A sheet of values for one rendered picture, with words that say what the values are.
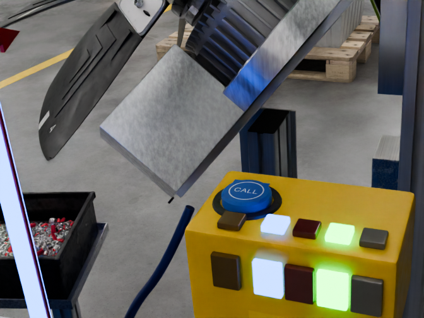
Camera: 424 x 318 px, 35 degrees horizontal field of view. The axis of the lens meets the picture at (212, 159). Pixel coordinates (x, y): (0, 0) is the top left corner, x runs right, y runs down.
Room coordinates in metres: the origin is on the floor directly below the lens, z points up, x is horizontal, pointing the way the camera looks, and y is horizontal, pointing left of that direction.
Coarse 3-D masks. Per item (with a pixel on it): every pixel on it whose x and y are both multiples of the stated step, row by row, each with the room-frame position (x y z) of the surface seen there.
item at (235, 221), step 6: (222, 216) 0.43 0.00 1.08; (228, 216) 0.43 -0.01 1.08; (234, 216) 0.43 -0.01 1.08; (240, 216) 0.43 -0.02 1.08; (246, 216) 0.43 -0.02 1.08; (222, 222) 0.43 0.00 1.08; (228, 222) 0.42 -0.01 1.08; (234, 222) 0.42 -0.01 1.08; (240, 222) 0.42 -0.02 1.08; (222, 228) 0.42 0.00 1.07; (228, 228) 0.42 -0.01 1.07; (234, 228) 0.42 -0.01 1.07
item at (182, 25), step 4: (180, 20) 1.17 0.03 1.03; (184, 20) 1.11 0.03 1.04; (180, 24) 1.17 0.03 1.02; (184, 24) 1.12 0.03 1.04; (180, 28) 1.18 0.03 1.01; (184, 28) 1.13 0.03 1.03; (180, 32) 1.18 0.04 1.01; (180, 36) 1.18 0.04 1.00; (180, 40) 1.18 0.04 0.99; (180, 44) 1.18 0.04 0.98
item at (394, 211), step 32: (288, 192) 0.47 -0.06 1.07; (320, 192) 0.47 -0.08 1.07; (352, 192) 0.46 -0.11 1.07; (384, 192) 0.46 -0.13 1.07; (192, 224) 0.44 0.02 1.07; (256, 224) 0.43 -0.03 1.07; (352, 224) 0.42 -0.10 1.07; (384, 224) 0.41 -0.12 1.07; (192, 256) 0.43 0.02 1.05; (256, 256) 0.41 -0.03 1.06; (288, 256) 0.40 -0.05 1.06; (320, 256) 0.39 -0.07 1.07; (352, 256) 0.38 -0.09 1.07; (384, 256) 0.37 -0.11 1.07; (192, 288) 0.43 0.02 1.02; (224, 288) 0.42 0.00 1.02; (384, 288) 0.37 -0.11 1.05
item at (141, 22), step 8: (120, 0) 1.01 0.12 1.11; (128, 0) 1.00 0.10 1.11; (144, 0) 0.97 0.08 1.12; (152, 0) 0.96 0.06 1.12; (160, 0) 0.95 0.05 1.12; (120, 8) 1.00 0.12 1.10; (128, 8) 0.99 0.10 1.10; (136, 8) 0.97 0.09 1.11; (144, 8) 0.96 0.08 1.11; (152, 8) 0.95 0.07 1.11; (160, 8) 0.94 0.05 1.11; (128, 16) 0.98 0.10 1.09; (136, 16) 0.96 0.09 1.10; (144, 16) 0.95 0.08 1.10; (152, 16) 0.94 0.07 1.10; (136, 24) 0.96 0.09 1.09; (144, 24) 0.94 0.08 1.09; (144, 32) 0.94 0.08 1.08
